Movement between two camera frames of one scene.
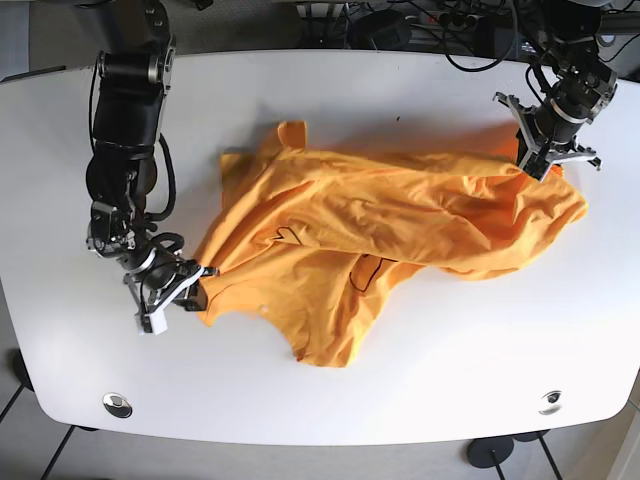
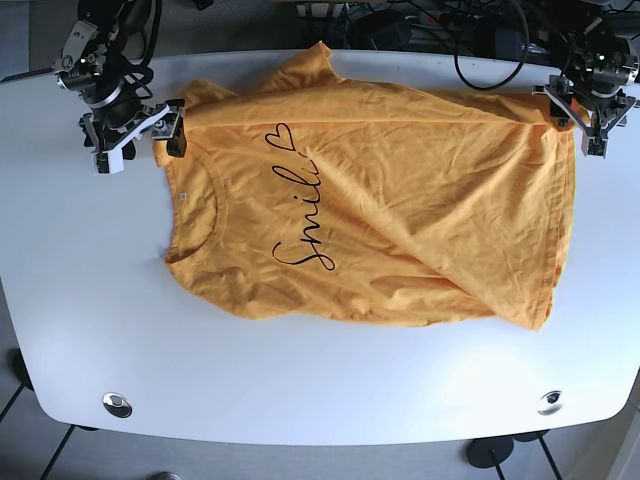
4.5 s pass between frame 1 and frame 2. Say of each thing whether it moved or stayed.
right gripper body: moved
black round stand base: stayed
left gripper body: moved
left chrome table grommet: stayed
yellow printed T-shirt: moved
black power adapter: stayed
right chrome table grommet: stayed
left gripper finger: moved
